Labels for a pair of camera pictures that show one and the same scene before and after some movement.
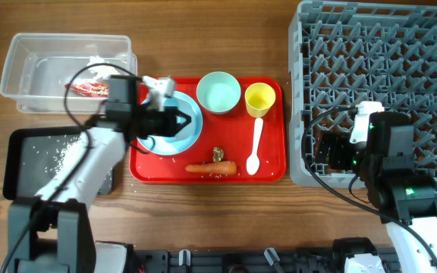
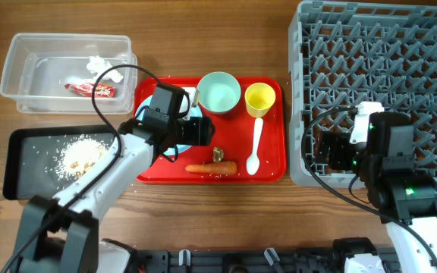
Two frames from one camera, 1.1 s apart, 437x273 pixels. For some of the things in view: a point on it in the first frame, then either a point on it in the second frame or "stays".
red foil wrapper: (89, 89) stays
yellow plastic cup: (259, 98) stays
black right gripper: (340, 141) stays
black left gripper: (172, 127) -> (205, 130)
